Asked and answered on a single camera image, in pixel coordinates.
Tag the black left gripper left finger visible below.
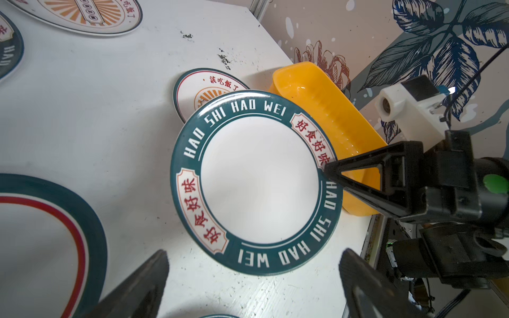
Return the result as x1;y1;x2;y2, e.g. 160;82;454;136
84;249;170;317

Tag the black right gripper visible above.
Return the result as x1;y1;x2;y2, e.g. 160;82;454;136
324;131;508;229

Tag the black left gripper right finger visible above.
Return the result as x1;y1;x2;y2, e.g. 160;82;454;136
339;249;426;317

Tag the white flower motif plate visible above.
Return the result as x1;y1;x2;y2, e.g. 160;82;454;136
200;314;239;318

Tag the green rim red ring plate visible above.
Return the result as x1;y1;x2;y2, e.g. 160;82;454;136
1;174;107;317

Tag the green lettered rim plate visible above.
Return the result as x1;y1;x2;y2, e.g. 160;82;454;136
0;12;25;81
170;90;343;276

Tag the orange sunburst plate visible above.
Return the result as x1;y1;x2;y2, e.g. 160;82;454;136
7;0;143;37
172;68;249;123

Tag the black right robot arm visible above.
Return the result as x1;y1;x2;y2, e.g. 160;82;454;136
325;130;508;289

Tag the yellow plastic bin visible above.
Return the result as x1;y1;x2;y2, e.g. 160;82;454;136
268;61;388;217

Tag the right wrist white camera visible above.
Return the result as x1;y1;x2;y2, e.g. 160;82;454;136
375;75;450;151

